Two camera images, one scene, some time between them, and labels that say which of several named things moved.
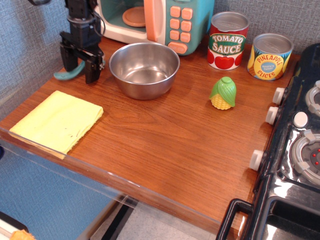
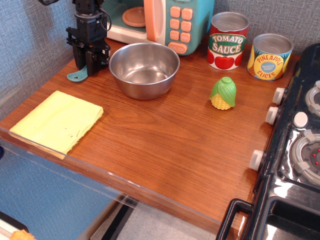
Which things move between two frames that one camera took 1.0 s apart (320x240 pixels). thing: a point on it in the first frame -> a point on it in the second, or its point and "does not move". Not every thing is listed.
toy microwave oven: x=186 y=26 does not move
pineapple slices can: x=269 y=56 does not move
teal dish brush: x=63 y=75 -> x=79 y=74
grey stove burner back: x=312 y=99 does not move
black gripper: x=84 y=38 -> x=91 y=29
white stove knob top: x=278 y=95 does not move
